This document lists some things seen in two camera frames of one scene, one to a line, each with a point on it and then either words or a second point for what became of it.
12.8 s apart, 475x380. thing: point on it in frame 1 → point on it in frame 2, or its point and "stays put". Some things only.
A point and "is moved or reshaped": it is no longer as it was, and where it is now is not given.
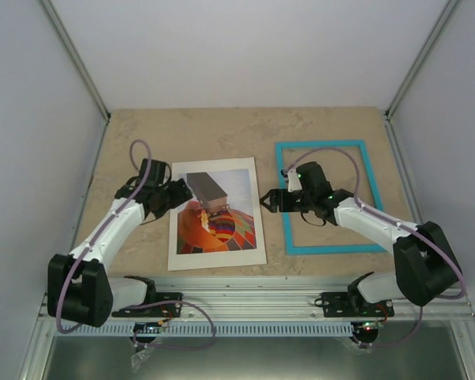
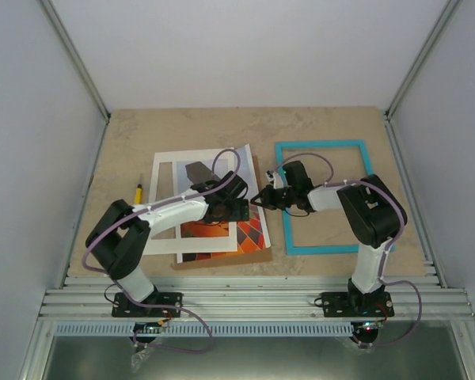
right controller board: (365, 326) stays put
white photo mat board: (226, 258) → (184, 245)
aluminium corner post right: (450, 8) stays put
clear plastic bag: (138, 356) stays put
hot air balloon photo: (219, 214) is moved or reshaped
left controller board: (149, 327) stays put
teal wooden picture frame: (372, 246) stays put
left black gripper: (178, 196) → (236, 214)
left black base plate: (169, 309) stays put
